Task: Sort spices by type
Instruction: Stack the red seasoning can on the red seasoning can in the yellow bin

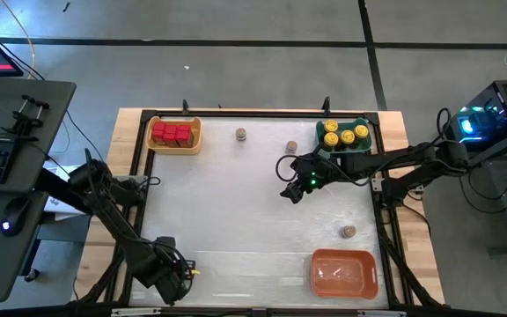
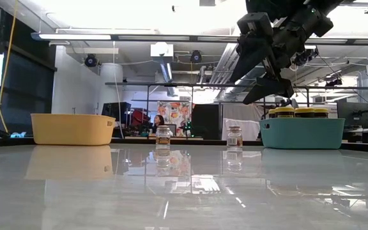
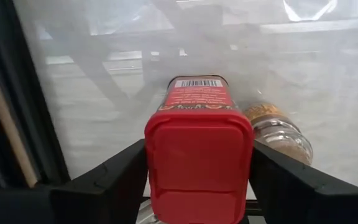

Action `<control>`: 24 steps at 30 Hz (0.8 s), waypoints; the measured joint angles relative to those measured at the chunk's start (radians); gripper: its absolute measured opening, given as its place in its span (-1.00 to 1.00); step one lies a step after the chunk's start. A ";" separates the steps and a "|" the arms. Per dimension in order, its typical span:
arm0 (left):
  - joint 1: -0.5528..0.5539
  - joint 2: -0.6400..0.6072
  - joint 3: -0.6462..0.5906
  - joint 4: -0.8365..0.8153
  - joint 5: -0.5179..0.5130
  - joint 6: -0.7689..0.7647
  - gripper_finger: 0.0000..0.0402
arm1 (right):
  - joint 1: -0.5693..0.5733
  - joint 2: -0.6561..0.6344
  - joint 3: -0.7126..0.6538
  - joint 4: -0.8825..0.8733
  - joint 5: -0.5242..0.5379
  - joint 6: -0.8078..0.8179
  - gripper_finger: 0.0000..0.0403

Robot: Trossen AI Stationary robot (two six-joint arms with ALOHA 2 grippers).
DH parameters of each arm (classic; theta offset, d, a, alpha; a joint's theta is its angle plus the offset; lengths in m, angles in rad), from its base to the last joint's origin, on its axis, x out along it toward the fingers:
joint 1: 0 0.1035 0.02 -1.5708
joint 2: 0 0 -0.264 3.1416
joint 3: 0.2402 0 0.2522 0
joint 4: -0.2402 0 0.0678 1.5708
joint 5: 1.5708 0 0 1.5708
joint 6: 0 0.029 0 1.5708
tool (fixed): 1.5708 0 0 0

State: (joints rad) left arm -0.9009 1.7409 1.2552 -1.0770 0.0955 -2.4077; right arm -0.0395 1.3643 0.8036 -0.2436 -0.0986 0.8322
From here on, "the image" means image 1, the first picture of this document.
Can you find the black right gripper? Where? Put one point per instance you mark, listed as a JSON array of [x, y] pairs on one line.
[[319, 171]]

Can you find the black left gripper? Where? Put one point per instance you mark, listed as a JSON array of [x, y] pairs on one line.
[[174, 279]]

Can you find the yellow-lidded brown seasoning canister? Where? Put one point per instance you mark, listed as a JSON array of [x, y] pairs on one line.
[[331, 125], [361, 131], [331, 139], [347, 137]]

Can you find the orange plastic bin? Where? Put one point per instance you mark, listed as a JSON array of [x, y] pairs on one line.
[[343, 275]]

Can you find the red block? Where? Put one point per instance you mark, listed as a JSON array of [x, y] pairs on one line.
[[184, 134], [159, 130]]

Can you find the red block top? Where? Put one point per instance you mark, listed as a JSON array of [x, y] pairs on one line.
[[159, 130]]

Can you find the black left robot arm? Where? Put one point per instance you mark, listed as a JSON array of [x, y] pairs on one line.
[[117, 224]]

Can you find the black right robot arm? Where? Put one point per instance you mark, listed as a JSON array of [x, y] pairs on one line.
[[394, 159]]

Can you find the yellow tape tag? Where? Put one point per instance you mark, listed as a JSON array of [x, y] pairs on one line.
[[194, 272]]

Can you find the teal plastic bin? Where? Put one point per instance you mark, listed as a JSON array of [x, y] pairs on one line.
[[346, 122]]

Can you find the yellow plastic bin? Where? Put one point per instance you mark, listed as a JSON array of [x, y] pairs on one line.
[[196, 147]]

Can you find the white box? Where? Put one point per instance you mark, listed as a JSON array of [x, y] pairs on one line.
[[60, 204]]

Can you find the black desk caster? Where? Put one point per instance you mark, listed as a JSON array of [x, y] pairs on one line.
[[31, 275]]

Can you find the black computer mouse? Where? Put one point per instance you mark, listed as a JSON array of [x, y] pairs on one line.
[[15, 213]]

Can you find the silver metal bracket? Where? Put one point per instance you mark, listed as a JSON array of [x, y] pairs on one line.
[[134, 311], [381, 313]]

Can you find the small white frame bracket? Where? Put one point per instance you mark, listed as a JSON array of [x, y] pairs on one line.
[[375, 184]]

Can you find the black aluminium table frame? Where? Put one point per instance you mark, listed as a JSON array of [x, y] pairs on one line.
[[258, 114]]

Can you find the black clamp bracket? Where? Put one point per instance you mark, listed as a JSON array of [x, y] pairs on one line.
[[24, 119]]

